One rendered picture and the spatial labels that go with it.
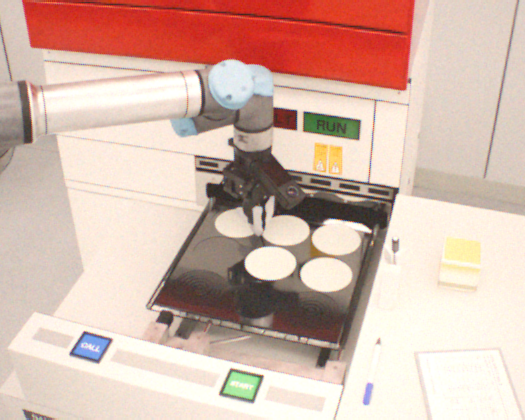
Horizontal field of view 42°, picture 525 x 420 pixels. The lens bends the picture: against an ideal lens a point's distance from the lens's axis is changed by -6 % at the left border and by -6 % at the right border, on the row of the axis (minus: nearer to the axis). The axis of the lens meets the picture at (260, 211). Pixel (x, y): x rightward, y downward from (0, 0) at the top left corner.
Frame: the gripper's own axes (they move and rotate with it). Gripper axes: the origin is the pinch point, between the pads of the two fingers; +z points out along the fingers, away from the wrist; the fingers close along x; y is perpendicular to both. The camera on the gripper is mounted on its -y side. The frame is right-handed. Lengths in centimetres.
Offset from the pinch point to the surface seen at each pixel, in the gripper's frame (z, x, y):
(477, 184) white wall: 84, -167, 27
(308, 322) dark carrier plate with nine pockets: 1.4, 12.1, -23.0
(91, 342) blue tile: -5.1, 45.5, -4.6
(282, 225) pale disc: 1.3, -5.6, -0.5
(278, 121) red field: -18.0, -12.1, 6.8
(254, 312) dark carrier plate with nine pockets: 1.4, 16.8, -14.1
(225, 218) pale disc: 1.3, 0.9, 9.8
